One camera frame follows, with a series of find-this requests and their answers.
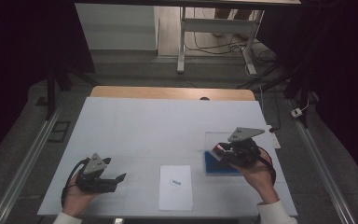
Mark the white board table cover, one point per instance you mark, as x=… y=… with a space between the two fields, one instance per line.
x=155 y=130

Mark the black table grommet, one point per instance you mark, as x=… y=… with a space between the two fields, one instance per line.
x=204 y=98

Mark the person's right hand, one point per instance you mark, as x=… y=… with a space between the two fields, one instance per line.
x=258 y=177

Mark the white desk frame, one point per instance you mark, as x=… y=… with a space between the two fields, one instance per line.
x=217 y=25

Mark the small white adapter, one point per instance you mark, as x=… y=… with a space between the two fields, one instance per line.
x=296 y=112

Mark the white paper sheet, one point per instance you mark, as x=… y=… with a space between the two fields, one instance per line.
x=176 y=196

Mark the blue ink pad clear-lid case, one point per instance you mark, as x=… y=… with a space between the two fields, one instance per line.
x=214 y=168

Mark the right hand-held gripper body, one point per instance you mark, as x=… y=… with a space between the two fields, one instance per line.
x=242 y=154

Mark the aluminium rail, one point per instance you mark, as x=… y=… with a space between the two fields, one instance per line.
x=24 y=165
x=320 y=161

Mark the black metal stand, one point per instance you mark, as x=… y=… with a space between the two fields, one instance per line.
x=51 y=93
x=295 y=84

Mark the white cabinet panel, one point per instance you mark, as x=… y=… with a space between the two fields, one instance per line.
x=115 y=28

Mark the person's left hand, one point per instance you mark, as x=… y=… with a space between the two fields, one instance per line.
x=74 y=200

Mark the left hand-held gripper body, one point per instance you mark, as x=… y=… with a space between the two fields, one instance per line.
x=94 y=183

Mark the wooden table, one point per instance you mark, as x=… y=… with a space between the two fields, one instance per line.
x=167 y=92

